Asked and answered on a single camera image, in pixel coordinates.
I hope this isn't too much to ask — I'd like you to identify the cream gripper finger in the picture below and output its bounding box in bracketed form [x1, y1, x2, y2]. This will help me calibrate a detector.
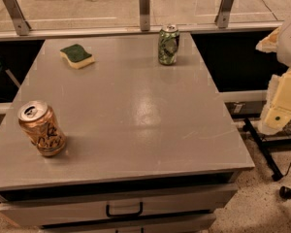
[255, 27, 280, 53]
[258, 68, 291, 135]

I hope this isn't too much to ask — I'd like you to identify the green soda can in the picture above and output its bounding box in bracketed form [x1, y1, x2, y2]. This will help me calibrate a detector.
[158, 24, 179, 65]

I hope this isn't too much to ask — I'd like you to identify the orange soda can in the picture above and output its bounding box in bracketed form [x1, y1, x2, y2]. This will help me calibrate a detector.
[17, 100, 66, 157]

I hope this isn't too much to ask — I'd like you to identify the black metal stand leg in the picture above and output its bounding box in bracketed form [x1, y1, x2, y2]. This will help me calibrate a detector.
[242, 118, 291, 182]

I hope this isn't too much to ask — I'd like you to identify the grey cabinet with drawers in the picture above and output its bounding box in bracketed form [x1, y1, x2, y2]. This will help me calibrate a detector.
[0, 34, 253, 233]

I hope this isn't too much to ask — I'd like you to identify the yellow green sponge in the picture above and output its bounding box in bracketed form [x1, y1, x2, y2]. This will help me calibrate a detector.
[60, 44, 94, 69]

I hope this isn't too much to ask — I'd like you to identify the right metal railing bracket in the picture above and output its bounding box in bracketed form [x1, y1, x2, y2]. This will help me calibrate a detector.
[214, 0, 234, 28]

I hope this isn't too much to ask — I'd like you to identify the metal railing bracket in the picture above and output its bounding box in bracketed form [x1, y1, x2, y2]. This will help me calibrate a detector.
[214, 0, 234, 28]
[139, 0, 150, 31]
[2, 0, 31, 36]

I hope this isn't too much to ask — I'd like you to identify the white horizontal rail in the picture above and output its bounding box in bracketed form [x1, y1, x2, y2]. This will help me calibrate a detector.
[0, 20, 283, 42]

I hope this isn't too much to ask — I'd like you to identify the black cable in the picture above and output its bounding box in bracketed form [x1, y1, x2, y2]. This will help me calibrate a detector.
[278, 158, 291, 205]

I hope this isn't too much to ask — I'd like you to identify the middle metal railing bracket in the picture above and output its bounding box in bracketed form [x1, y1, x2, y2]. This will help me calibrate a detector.
[139, 0, 150, 31]

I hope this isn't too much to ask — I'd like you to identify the black drawer handle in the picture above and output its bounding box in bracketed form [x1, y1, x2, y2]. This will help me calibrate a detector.
[105, 202, 144, 218]

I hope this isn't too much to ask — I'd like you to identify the left metal railing bracket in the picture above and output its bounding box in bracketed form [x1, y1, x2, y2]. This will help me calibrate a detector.
[2, 0, 31, 36]

